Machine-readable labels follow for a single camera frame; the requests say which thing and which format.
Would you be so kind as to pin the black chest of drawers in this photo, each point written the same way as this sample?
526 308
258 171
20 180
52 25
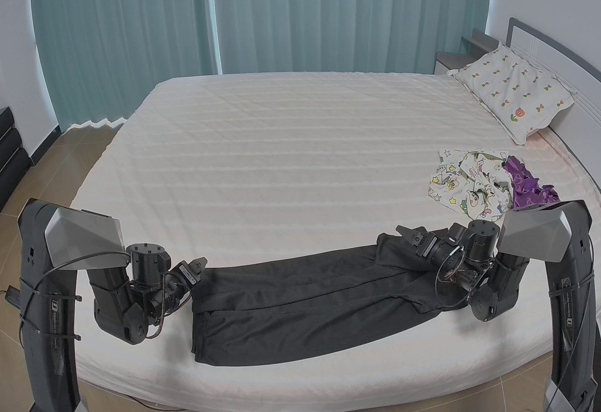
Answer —
11 156

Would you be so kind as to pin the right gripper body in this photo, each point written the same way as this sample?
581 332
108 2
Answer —
436 250

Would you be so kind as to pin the blue-green curtain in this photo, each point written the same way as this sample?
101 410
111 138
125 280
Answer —
126 1
347 1

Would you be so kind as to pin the bed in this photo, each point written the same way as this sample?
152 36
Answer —
281 128

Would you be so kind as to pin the white printed garment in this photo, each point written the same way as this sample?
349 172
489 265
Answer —
469 189

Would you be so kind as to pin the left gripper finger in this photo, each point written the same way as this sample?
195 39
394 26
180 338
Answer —
199 264

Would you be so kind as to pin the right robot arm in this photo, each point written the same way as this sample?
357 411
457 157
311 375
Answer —
535 231

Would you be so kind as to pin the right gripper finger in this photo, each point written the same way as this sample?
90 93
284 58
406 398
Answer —
418 236
406 231

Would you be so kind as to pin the grey topped bedside table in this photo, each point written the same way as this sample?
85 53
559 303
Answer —
450 61

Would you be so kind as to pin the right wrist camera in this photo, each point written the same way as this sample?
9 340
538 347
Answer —
455 232

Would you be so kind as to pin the black T-shirt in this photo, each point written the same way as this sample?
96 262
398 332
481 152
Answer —
305 307

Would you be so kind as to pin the white printed pillow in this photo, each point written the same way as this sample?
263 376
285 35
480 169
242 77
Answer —
512 86

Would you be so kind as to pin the purple satin garment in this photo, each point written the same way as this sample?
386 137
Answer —
526 184

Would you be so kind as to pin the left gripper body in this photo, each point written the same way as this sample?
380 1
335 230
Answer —
188 276

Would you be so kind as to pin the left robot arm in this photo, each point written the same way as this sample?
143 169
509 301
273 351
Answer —
80 236

